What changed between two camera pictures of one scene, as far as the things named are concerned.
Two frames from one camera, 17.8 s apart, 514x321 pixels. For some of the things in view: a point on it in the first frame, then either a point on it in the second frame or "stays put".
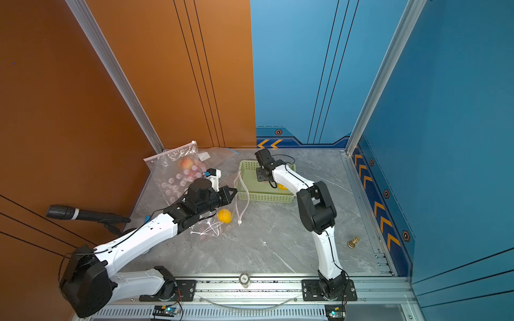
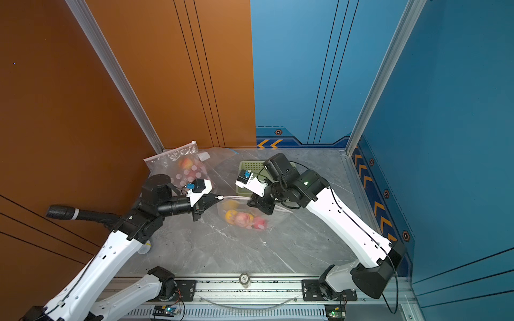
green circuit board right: [335, 312] stays put
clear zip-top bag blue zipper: [219, 158] stays put
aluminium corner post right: [410, 16] stays put
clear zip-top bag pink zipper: [175, 170] stays put
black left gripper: [226, 197] to [199, 208]
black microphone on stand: [111, 221] stays put
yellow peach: [185, 164] stays put
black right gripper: [259, 175] to [261, 203]
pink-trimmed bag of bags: [231, 213] to [237, 212]
